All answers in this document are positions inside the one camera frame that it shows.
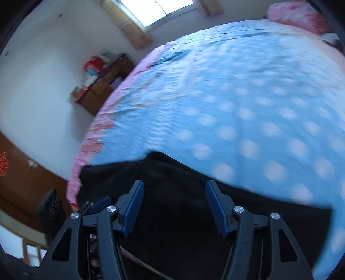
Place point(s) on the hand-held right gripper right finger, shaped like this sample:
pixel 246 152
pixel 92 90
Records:
pixel 217 211

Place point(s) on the wooden chair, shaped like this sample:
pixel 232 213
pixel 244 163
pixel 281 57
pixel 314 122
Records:
pixel 31 253

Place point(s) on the red paper decoration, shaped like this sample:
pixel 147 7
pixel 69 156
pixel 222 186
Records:
pixel 2 164

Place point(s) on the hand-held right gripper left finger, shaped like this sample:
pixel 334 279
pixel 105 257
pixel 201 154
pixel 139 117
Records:
pixel 132 210

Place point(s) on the teal box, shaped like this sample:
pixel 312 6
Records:
pixel 93 72

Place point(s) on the grey patterned pillow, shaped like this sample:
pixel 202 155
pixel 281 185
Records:
pixel 333 41

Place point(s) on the black pants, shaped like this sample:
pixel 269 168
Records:
pixel 183 215

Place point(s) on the brown wooden desk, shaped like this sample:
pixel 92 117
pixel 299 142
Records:
pixel 99 91

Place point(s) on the pink folded blanket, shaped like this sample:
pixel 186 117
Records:
pixel 296 14

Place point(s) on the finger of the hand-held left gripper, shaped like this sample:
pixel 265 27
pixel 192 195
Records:
pixel 101 203

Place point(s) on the pink curtain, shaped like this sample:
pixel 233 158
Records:
pixel 209 6
pixel 134 32

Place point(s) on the brown wooden wardrobe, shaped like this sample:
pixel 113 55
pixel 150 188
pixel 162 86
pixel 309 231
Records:
pixel 21 183

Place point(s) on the black box with rings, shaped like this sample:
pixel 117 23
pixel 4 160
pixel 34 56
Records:
pixel 51 212

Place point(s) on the red gift bag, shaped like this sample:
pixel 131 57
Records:
pixel 94 63

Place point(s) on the bed with dotted sheet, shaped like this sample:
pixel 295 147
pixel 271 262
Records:
pixel 229 94

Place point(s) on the sliding window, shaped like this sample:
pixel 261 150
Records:
pixel 159 10

